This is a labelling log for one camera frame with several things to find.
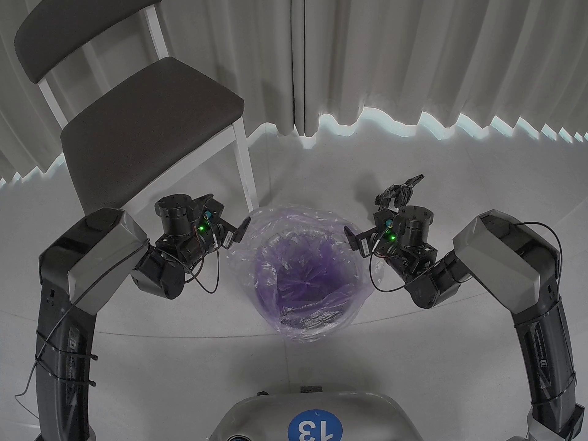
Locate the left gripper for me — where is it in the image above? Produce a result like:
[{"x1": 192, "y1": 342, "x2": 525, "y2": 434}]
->
[{"x1": 209, "y1": 217, "x2": 252, "y2": 253}]

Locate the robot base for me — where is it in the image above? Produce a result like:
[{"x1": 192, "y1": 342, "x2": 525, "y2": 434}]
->
[{"x1": 209, "y1": 384, "x2": 423, "y2": 441}]

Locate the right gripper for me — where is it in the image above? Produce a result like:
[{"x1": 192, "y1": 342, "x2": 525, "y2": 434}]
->
[{"x1": 344, "y1": 225, "x2": 384, "y2": 259}]

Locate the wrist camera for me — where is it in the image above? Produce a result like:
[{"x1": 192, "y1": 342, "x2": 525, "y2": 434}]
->
[
  {"x1": 374, "y1": 209, "x2": 401, "y2": 243},
  {"x1": 190, "y1": 194, "x2": 227, "y2": 228}
]

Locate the purple plastic bag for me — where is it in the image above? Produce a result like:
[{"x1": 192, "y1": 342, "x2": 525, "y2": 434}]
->
[{"x1": 227, "y1": 205, "x2": 385, "y2": 343}]

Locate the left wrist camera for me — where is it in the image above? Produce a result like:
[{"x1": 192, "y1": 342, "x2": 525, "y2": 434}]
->
[{"x1": 190, "y1": 194, "x2": 227, "y2": 228}]

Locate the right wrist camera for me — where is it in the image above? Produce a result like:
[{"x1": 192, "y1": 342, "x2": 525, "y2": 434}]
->
[{"x1": 374, "y1": 209, "x2": 401, "y2": 243}]

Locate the black cable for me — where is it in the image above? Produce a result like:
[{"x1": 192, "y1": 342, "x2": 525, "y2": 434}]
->
[
  {"x1": 34, "y1": 239, "x2": 222, "y2": 366},
  {"x1": 371, "y1": 221, "x2": 564, "y2": 294}
]

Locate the white chair with dark seat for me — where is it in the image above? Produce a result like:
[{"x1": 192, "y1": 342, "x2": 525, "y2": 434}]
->
[{"x1": 14, "y1": 0, "x2": 258, "y2": 221}]

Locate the black plastic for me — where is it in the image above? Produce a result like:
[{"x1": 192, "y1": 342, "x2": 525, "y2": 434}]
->
[{"x1": 376, "y1": 174, "x2": 425, "y2": 210}]

